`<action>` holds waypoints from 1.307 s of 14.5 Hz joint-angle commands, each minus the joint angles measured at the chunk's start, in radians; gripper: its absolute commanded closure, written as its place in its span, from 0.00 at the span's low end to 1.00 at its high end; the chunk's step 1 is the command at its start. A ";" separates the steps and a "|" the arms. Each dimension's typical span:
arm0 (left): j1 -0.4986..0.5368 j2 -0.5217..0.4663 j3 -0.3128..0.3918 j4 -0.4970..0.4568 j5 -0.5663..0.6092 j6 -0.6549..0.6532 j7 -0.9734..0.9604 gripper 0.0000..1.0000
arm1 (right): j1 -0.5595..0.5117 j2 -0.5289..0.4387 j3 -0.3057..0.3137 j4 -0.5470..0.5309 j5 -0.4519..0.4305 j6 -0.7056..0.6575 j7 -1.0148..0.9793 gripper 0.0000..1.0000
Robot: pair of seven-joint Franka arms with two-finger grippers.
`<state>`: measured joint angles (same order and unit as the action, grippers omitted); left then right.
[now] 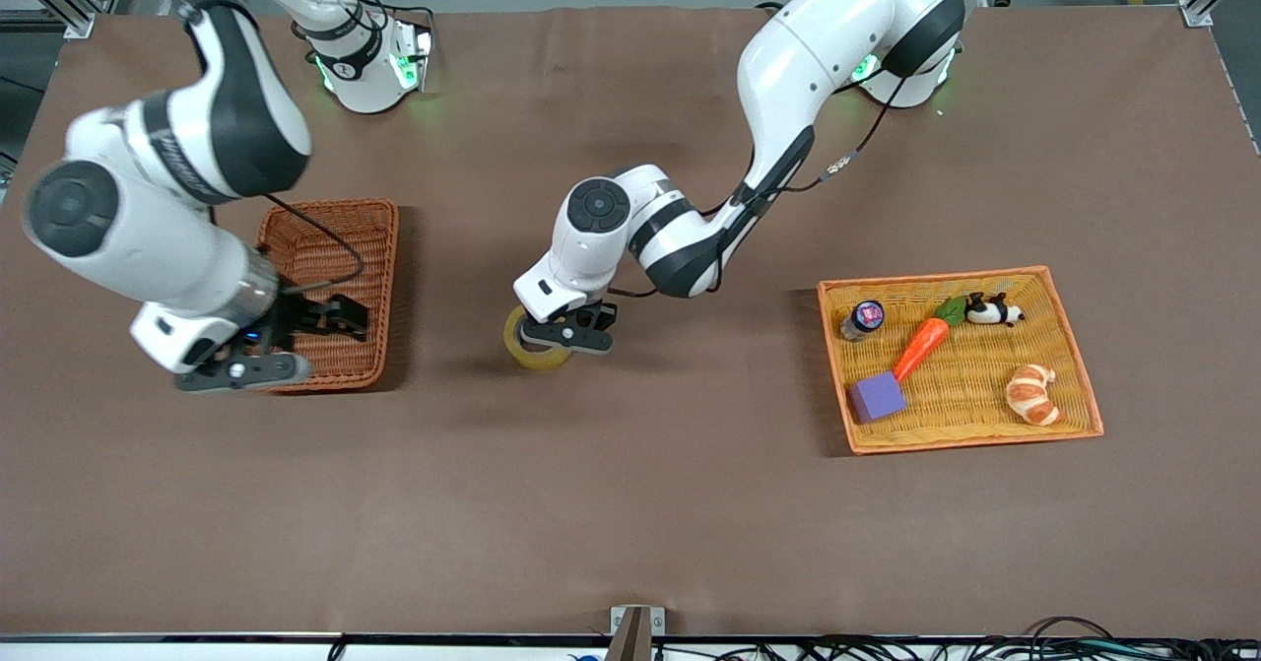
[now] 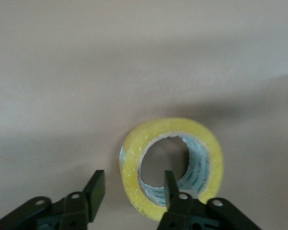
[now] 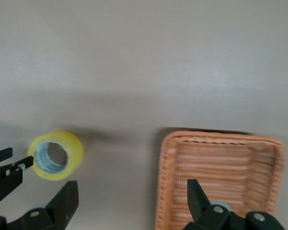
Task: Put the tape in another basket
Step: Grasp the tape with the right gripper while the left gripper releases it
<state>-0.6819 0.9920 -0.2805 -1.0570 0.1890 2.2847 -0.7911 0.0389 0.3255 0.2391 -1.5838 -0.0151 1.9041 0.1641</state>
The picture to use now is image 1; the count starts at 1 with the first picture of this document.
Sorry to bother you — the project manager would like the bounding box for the yellow tape roll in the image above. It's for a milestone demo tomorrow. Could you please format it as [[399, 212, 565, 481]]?
[[502, 304, 577, 371]]

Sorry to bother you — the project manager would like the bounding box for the deep brown wicker basket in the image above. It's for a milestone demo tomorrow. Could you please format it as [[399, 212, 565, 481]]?
[[256, 198, 400, 393]]

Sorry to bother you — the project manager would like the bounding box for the table cover sheet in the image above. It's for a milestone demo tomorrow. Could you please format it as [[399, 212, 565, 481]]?
[[0, 6, 1261, 637]]

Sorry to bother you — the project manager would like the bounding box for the small jar purple lid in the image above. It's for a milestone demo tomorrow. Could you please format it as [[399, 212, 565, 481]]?
[[840, 299, 886, 343]]

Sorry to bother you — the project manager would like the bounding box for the purple cube block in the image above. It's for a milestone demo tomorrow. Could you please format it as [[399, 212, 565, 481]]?
[[849, 371, 908, 426]]

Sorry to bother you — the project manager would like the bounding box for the orange toy carrot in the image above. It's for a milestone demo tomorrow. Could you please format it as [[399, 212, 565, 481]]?
[[892, 296, 968, 384]]

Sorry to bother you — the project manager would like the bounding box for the flat orange wicker tray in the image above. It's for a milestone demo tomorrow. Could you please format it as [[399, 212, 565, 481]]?
[[816, 265, 1105, 456]]

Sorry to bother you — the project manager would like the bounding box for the black white toy animal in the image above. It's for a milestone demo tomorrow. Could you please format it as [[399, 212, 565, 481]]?
[[963, 292, 1026, 328]]

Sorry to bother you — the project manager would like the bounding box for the toy croissant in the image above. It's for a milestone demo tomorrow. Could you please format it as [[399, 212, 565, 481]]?
[[1005, 364, 1067, 428]]

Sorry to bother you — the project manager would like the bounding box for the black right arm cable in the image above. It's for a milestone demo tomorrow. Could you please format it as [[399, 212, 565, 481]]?
[[264, 193, 365, 296]]

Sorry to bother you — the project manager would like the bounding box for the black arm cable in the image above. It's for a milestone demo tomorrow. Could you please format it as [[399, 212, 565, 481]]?
[[606, 0, 986, 299], [264, 193, 365, 296]]

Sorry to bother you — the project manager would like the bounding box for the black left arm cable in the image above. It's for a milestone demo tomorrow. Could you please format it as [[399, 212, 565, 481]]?
[[606, 0, 986, 299]]

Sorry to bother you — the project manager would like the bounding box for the black right base cable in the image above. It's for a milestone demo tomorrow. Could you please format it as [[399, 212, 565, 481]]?
[[355, 0, 436, 46]]

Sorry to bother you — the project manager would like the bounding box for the metal table edge bracket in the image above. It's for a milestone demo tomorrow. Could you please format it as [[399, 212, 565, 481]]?
[[606, 605, 666, 661]]

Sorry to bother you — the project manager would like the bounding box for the black cable tangle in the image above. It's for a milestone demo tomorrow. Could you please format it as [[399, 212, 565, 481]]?
[[655, 617, 1261, 661]]

